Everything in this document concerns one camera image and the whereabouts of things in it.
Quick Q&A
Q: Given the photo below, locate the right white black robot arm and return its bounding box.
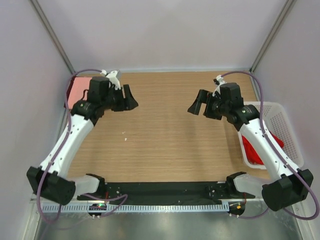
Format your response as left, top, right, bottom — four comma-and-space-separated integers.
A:
187, 82, 314, 212

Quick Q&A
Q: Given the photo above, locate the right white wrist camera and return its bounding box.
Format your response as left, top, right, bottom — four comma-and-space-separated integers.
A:
212, 75, 227, 96

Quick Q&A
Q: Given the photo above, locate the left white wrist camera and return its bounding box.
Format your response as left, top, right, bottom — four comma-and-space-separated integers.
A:
100, 69, 121, 90

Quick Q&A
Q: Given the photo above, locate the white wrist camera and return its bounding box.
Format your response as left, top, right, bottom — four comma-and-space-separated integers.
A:
212, 75, 227, 96
100, 69, 121, 90

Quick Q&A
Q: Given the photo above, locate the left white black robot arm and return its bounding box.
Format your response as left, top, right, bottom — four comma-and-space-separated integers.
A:
26, 76, 139, 206

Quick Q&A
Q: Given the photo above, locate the white plastic basket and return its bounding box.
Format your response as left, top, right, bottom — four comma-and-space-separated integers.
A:
238, 101, 304, 170

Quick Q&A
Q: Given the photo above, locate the folded dark red t-shirt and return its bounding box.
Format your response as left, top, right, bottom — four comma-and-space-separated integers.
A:
63, 100, 74, 110

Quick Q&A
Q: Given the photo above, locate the pink t-shirt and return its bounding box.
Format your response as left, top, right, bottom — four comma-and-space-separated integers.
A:
67, 76, 92, 110

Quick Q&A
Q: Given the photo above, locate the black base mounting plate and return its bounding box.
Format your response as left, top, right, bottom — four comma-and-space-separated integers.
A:
92, 181, 255, 206

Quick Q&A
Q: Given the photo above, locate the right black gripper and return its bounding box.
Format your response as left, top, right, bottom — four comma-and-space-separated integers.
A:
188, 89, 229, 121

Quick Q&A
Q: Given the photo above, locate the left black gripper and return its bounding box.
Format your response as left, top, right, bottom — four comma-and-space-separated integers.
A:
101, 84, 138, 112

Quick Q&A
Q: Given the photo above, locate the white slotted cable duct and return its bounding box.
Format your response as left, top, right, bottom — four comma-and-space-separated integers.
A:
41, 203, 230, 213

